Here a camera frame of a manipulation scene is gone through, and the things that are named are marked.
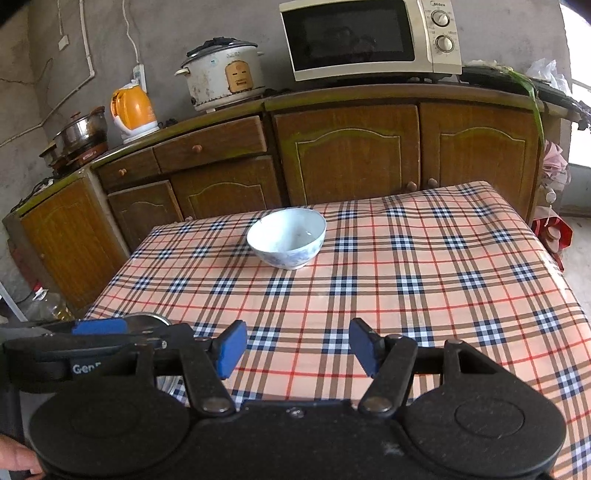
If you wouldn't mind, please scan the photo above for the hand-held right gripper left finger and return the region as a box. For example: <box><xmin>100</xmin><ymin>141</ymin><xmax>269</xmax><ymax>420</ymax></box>
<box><xmin>134</xmin><ymin>320</ymin><xmax>249</xmax><ymax>415</ymax></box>

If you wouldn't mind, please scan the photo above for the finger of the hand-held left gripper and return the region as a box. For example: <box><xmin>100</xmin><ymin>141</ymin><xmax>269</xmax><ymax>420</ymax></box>
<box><xmin>46</xmin><ymin>318</ymin><xmax>167</xmax><ymax>349</ymax></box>
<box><xmin>159</xmin><ymin>323</ymin><xmax>197</xmax><ymax>343</ymax></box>

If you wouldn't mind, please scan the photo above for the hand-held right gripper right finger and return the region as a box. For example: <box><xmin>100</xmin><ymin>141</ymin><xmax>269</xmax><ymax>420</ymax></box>
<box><xmin>348</xmin><ymin>318</ymin><xmax>509</xmax><ymax>414</ymax></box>

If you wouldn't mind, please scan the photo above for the blue patterned ceramic bowl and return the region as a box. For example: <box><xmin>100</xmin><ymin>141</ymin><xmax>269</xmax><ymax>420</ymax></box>
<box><xmin>246</xmin><ymin>208</ymin><xmax>328</xmax><ymax>271</ymax></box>

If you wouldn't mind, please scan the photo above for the person's left hand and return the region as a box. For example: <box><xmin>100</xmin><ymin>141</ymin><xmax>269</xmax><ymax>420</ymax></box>
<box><xmin>0</xmin><ymin>436</ymin><xmax>44</xmax><ymax>476</ymax></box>

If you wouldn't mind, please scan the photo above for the cooking oil bottle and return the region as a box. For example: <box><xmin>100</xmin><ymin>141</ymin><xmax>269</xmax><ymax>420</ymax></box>
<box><xmin>21</xmin><ymin>286</ymin><xmax>75</xmax><ymax>322</ymax></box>

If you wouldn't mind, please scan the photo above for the plaid tablecloth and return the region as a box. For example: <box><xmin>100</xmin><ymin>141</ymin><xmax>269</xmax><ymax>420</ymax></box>
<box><xmin>81</xmin><ymin>181</ymin><xmax>591</xmax><ymax>478</ymax></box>

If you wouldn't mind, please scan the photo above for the red black induction cooker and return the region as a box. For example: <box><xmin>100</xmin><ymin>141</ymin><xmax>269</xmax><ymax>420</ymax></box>
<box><xmin>58</xmin><ymin>143</ymin><xmax>109</xmax><ymax>167</ymax></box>

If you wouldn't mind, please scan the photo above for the steel pot with lid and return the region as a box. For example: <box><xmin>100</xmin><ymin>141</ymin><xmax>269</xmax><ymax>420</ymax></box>
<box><xmin>53</xmin><ymin>106</ymin><xmax>109</xmax><ymax>153</ymax></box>

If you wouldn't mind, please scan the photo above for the wooden kitchen cabinet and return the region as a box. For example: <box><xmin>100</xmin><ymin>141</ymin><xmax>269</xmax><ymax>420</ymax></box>
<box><xmin>2</xmin><ymin>85</ymin><xmax>561</xmax><ymax>315</ymax></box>

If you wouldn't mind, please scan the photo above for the orange electric kettle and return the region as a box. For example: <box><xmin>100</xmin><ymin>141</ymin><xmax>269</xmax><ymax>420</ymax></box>
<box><xmin>110</xmin><ymin>83</ymin><xmax>159</xmax><ymax>145</ymax></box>

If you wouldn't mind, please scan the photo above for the white rice cooker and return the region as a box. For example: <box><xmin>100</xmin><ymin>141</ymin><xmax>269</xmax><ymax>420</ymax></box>
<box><xmin>174</xmin><ymin>39</ymin><xmax>266</xmax><ymax>113</ymax></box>

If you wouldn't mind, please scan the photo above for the green onion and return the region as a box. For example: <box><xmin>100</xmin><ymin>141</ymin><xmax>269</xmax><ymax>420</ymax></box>
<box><xmin>501</xmin><ymin>67</ymin><xmax>546</xmax><ymax>139</ymax></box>

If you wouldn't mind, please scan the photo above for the dark flat tray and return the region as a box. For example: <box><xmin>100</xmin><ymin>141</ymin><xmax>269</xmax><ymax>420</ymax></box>
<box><xmin>462</xmin><ymin>65</ymin><xmax>591</xmax><ymax>130</ymax></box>

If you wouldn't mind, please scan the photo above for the white microwave oven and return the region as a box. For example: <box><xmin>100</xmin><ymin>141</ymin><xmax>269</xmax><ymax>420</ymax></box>
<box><xmin>279</xmin><ymin>0</ymin><xmax>462</xmax><ymax>83</ymax></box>

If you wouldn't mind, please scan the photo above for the white plastic bag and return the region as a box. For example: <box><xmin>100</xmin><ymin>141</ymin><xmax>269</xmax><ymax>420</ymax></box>
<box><xmin>526</xmin><ymin>58</ymin><xmax>571</xmax><ymax>90</ymax></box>

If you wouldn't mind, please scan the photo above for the window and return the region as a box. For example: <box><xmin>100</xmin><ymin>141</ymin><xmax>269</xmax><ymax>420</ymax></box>
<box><xmin>558</xmin><ymin>0</ymin><xmax>591</xmax><ymax>167</ymax></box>

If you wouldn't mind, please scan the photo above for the white wall conduit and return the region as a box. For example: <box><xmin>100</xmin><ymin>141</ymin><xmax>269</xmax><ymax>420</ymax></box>
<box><xmin>0</xmin><ymin>0</ymin><xmax>95</xmax><ymax>148</ymax></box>

